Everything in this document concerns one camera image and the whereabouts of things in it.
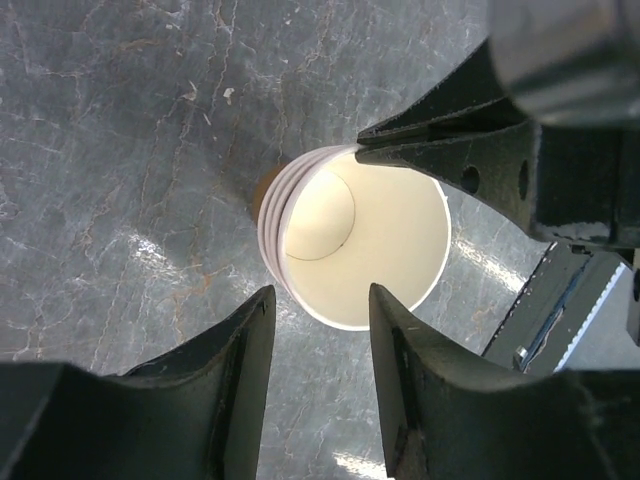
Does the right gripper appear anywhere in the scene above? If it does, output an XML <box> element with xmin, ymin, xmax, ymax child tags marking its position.
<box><xmin>357</xmin><ymin>0</ymin><xmax>639</xmax><ymax>245</ymax></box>

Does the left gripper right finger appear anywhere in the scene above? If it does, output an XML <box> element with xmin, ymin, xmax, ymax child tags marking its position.
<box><xmin>369</xmin><ymin>284</ymin><xmax>639</xmax><ymax>479</ymax></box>

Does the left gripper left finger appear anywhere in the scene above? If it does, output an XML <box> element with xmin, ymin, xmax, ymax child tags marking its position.
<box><xmin>1</xmin><ymin>286</ymin><xmax>276</xmax><ymax>479</ymax></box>

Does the brown paper cup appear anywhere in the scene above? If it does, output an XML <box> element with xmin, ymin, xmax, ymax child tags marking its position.
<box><xmin>252</xmin><ymin>144</ymin><xmax>452</xmax><ymax>331</ymax></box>

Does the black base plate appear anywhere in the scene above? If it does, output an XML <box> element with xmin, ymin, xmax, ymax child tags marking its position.
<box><xmin>482</xmin><ymin>243</ymin><xmax>630</xmax><ymax>376</ymax></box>

